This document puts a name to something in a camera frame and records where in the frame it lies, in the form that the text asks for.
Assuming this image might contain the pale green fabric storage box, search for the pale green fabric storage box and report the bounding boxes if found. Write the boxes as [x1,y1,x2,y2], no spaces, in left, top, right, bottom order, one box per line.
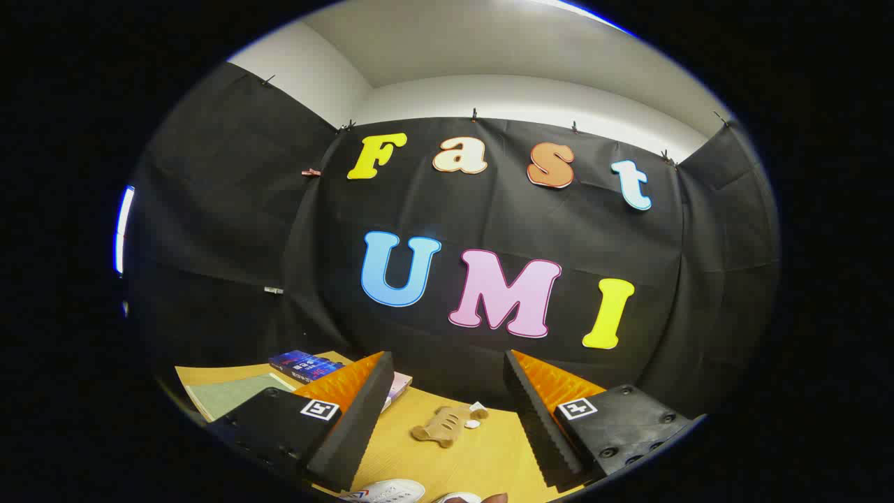
[185,373,298,423]

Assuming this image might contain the brown plush toy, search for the brown plush toy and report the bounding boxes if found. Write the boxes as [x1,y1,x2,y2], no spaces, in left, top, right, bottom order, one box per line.
[411,403,490,449]

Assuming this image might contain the black backdrop cloth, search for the black backdrop cloth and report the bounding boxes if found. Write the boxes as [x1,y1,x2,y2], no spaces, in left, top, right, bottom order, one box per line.
[122,61,782,420]

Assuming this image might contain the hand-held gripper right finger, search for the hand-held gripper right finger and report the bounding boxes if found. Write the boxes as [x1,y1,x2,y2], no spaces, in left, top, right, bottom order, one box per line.
[503,349,706,490]

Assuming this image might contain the pink cover book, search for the pink cover book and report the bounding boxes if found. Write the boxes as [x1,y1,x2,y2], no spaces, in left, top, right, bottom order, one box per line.
[381,372,413,413]

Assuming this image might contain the dark blue book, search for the dark blue book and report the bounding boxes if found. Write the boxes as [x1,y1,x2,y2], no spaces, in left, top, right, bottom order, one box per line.
[269,350,344,384]

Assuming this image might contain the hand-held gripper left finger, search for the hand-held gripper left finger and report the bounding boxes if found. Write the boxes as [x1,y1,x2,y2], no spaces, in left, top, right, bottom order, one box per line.
[210,351,395,493]

